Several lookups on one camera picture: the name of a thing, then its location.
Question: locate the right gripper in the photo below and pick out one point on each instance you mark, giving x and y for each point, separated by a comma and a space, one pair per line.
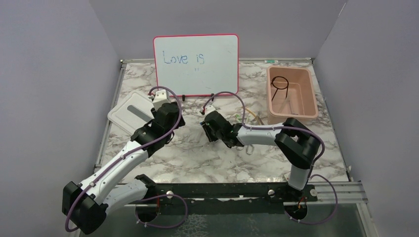
206, 129

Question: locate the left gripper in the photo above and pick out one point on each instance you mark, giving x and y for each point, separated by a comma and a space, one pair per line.
182, 123

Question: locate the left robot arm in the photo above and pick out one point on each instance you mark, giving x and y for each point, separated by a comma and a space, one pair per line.
87, 204

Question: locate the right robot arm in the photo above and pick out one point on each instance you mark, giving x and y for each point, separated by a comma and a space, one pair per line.
300, 146

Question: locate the white plastic bin lid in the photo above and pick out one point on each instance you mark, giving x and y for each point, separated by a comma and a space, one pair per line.
131, 112

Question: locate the yellow rubber tubing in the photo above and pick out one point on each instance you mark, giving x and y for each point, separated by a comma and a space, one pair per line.
256, 117

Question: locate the metal tweezers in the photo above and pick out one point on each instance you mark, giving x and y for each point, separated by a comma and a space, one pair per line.
261, 117

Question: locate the pink-framed whiteboard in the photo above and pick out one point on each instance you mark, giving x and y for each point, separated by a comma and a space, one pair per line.
197, 65

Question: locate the pink plastic bin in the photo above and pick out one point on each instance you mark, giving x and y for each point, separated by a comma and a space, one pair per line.
293, 83

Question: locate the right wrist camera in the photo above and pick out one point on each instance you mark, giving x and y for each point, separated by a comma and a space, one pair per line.
207, 109

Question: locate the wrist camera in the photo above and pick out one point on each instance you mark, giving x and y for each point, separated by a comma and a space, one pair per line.
207, 109
161, 97

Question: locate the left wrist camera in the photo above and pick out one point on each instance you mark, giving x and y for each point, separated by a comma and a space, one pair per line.
161, 97

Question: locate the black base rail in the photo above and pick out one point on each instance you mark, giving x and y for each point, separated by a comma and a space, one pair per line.
222, 198

